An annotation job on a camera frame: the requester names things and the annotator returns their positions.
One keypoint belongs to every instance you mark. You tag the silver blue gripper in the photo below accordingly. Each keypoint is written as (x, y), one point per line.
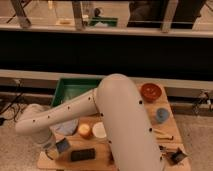
(60, 147)

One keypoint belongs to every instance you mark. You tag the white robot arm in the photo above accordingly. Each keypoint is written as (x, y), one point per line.
(128, 128)

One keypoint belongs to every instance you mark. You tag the black sponge block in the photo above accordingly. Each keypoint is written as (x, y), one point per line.
(84, 154)

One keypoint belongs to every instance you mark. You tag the grey blue plate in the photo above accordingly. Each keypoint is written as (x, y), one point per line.
(67, 128)

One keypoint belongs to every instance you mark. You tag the green plastic bin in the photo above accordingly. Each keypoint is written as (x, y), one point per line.
(69, 88)

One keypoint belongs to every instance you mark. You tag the wooden utensil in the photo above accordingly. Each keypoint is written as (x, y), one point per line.
(161, 135)

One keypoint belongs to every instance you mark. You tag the red brown bowl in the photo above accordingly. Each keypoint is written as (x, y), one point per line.
(150, 92)

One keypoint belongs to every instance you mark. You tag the blue cup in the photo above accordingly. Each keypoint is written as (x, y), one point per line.
(162, 115)

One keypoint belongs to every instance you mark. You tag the black small dustpan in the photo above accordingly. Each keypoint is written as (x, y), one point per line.
(177, 156)

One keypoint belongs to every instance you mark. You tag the green box on shelf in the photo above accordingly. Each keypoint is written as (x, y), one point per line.
(106, 21)

